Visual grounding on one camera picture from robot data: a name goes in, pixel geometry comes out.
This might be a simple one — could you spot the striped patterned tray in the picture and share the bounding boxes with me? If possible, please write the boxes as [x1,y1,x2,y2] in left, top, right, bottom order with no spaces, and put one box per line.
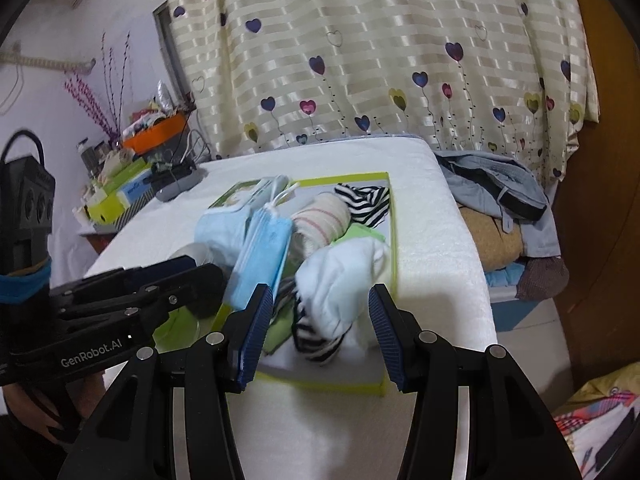
[82,190,156,233]

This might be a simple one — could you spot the purple flower branches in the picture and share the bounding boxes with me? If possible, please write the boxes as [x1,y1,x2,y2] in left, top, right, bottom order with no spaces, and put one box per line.
[64,32,133,143]

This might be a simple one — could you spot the yellow-green cardboard box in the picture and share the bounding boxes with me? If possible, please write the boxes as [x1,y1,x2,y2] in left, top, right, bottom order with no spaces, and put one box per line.
[150,172,398,398]

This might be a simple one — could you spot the green towel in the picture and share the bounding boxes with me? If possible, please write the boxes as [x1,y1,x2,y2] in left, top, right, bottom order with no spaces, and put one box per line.
[260,300,301,356]

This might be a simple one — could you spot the wooden cabinet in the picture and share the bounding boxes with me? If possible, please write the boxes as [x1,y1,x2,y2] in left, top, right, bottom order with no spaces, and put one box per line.
[550,0,640,401]

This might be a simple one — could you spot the heap of small toiletries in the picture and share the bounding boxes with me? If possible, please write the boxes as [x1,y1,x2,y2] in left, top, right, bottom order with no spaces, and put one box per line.
[122,80,188,136]

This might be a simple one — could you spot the green flat box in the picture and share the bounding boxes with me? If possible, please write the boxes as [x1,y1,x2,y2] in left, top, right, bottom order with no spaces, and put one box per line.
[100,160,151,193]

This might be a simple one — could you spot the dark window frame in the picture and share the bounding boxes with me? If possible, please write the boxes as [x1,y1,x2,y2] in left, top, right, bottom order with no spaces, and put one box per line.
[152,2,196,108]

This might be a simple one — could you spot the colorful printed bag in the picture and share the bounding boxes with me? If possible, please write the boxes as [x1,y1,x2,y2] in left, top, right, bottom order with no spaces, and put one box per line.
[550,362,640,480]

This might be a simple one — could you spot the blender jar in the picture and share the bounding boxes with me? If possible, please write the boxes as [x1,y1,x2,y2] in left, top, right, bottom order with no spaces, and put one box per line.
[76,140,98,176]

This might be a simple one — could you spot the cream sock with red stripes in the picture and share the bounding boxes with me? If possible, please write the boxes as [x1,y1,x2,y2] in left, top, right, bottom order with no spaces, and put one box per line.
[290,195,353,256]

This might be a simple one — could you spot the yellow-green storage box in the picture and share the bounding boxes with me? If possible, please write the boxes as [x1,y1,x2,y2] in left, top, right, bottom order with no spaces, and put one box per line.
[85,192,133,226]

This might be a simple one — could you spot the clear plastic round container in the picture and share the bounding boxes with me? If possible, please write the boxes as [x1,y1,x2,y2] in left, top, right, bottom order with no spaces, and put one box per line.
[167,242,236,321]

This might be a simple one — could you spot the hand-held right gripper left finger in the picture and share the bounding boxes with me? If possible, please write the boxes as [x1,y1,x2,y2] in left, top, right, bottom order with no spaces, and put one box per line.
[57,282,275,480]

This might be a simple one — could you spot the wooden side table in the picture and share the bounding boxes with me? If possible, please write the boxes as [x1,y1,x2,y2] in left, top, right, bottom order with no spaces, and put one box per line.
[80,230,116,256]

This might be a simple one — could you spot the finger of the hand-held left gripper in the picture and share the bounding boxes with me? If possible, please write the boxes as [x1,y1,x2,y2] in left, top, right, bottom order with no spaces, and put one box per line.
[57,262,226,333]
[50,255,198,306]

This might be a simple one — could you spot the grey power strip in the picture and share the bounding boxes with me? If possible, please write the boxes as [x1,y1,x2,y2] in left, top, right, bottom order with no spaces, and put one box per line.
[150,160,208,203]

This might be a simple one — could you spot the blue tissue box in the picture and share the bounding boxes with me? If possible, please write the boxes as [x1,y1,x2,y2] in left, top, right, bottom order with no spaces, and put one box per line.
[117,172,156,206]

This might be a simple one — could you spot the orange tray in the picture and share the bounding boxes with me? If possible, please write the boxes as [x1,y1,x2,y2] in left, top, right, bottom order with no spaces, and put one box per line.
[122,112,188,156]

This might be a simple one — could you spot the brown knit cloth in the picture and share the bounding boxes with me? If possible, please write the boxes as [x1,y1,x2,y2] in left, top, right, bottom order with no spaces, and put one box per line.
[515,255,571,301]

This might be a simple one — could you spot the tan cushion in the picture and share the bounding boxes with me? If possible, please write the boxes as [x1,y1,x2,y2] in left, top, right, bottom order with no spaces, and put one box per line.
[460,207,526,273]

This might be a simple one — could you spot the beige wall rail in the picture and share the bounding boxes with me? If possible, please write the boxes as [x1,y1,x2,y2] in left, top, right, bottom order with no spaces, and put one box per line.
[0,50,96,73]

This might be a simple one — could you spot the heart print curtain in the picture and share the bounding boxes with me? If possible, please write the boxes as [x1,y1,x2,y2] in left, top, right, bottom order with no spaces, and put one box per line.
[155,0,601,186]

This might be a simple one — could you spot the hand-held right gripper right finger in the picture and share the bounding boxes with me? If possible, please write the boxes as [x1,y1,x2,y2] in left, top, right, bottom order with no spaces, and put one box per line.
[367,282,583,480]

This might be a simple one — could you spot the pile of clothes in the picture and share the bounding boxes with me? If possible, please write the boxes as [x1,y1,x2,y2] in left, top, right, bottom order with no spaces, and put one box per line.
[435,150,563,261]

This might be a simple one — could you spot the person's left hand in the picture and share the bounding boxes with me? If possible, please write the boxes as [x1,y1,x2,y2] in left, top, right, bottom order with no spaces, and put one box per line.
[0,377,106,441]

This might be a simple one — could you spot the black white striped sock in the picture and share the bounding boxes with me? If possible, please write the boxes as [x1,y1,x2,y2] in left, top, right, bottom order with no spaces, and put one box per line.
[334,184,391,226]
[290,295,351,363]

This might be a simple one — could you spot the blue face mask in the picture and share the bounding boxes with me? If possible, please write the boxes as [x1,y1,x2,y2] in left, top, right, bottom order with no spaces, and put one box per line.
[225,175,301,311]

